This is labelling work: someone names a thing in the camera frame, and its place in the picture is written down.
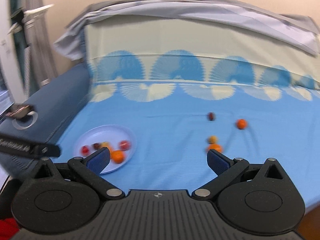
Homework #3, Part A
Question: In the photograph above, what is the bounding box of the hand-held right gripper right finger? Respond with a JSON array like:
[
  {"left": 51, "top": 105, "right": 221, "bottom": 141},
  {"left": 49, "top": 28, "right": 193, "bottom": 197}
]
[{"left": 192, "top": 149, "right": 284, "bottom": 200}]

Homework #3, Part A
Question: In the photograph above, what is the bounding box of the white charging cable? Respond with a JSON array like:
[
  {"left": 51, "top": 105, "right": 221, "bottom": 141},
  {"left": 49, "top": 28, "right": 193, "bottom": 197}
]
[{"left": 12, "top": 110, "right": 38, "bottom": 130}]

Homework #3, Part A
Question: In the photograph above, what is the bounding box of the black smartphone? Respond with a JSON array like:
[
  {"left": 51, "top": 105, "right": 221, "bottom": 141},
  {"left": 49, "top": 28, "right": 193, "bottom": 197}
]
[{"left": 4, "top": 104, "right": 35, "bottom": 119}]

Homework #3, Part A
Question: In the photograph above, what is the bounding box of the red clothing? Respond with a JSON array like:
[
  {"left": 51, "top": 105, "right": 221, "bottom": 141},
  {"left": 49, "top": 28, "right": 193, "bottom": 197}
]
[{"left": 0, "top": 217, "right": 22, "bottom": 240}]

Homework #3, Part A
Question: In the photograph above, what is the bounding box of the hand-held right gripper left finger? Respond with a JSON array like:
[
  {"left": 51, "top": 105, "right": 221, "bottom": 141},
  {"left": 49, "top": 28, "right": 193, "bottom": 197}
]
[{"left": 31, "top": 147, "right": 125, "bottom": 200}]

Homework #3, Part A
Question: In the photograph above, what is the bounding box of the white window frame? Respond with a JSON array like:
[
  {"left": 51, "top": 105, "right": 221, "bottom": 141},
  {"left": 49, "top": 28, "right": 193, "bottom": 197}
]
[{"left": 0, "top": 17, "right": 28, "bottom": 100}]

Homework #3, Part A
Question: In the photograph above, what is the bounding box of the blue sofa armrest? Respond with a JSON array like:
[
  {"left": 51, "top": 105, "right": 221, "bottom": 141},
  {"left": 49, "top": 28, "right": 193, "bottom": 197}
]
[{"left": 0, "top": 65, "right": 92, "bottom": 178}]

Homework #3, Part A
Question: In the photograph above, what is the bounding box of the white plastic hanger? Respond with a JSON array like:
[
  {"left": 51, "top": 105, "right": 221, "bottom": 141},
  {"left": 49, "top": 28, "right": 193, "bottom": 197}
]
[{"left": 7, "top": 4, "right": 54, "bottom": 34}]

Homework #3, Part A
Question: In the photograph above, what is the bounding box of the blue fan-print bedsheet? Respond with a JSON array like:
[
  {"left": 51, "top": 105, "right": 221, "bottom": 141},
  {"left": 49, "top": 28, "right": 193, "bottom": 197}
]
[{"left": 59, "top": 20, "right": 320, "bottom": 208}]

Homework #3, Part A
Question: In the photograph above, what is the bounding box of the grey sheet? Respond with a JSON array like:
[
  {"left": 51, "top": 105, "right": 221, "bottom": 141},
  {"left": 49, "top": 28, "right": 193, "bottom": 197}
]
[{"left": 54, "top": 0, "right": 320, "bottom": 62}]

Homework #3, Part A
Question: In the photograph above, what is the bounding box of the lavender plastic plate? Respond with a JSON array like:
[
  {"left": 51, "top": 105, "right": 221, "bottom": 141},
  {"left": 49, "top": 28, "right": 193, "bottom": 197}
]
[{"left": 74, "top": 124, "right": 137, "bottom": 175}]

